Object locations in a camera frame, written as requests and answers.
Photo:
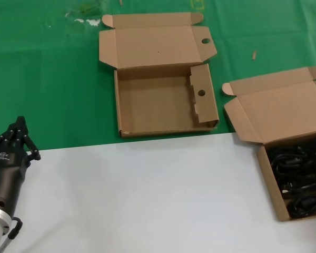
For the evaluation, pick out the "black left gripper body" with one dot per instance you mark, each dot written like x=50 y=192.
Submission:
x=8 y=174

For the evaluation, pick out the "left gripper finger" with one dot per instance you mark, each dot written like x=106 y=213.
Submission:
x=29 y=143
x=8 y=134

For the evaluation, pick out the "empty open cardboard box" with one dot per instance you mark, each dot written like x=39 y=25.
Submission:
x=152 y=105

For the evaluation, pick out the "green table cloth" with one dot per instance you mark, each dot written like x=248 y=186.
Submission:
x=42 y=79

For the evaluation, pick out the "small wooden stick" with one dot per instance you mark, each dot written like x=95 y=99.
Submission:
x=254 y=55

